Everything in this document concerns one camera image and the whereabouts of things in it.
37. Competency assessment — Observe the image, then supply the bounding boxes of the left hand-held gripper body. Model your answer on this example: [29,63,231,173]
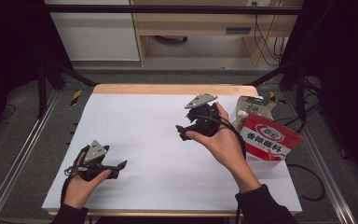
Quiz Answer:
[72,139,119,182]

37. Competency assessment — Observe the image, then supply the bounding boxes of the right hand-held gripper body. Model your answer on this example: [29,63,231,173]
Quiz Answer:
[184,93,222,137]

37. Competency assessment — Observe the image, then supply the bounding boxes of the green and cream sauce pouch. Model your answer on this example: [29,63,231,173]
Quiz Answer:
[235,95,278,127]

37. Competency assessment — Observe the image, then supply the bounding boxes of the red and white sauce packet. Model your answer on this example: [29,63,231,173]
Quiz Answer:
[239,112,307,162]

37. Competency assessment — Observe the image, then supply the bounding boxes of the translucent plastic container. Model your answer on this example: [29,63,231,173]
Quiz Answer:
[228,105,289,173]

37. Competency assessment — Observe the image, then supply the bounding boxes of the person's right hand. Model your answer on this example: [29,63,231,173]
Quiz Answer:
[185,101,247,177]

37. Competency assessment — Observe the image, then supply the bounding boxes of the person's left hand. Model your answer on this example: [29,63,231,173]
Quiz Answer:
[62,151,113,210]

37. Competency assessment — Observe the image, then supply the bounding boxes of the white paper sheet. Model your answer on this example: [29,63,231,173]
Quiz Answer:
[41,92,303,214]

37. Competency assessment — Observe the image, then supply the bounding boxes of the light wooden desk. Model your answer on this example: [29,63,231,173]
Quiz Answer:
[130,0,306,67]

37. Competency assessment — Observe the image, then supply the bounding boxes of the white cabinet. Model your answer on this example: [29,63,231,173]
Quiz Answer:
[43,0,141,62]

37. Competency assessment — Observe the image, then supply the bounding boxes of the black curtain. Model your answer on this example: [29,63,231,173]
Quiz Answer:
[282,0,358,192]
[0,0,73,147]

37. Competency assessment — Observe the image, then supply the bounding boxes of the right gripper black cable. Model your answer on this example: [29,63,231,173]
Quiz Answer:
[195,114,247,224]

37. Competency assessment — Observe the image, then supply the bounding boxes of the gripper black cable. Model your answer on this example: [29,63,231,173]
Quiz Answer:
[60,145,87,204]
[195,114,247,224]

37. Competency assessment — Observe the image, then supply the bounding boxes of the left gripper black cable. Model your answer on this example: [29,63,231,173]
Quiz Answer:
[60,145,87,204]

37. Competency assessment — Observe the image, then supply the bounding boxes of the yellow-handled tool left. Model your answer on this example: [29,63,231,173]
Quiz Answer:
[69,89,83,107]

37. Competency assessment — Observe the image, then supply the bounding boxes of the yellow-handled tool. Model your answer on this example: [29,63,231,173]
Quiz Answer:
[69,89,83,107]
[268,91,287,106]

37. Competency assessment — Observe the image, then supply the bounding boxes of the yellow-handled tool right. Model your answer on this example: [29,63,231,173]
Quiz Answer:
[268,91,287,106]

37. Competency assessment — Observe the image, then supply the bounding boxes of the thin black floor cable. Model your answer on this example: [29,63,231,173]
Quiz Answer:
[0,103,18,123]

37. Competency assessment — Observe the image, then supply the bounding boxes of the black hanging desk cables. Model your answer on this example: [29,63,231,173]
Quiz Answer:
[252,1,286,67]

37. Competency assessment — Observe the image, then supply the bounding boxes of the black horizontal frame bar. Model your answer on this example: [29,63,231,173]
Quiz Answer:
[41,4,304,16]

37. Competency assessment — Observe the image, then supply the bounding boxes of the black looped floor cable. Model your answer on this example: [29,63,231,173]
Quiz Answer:
[286,162,327,203]

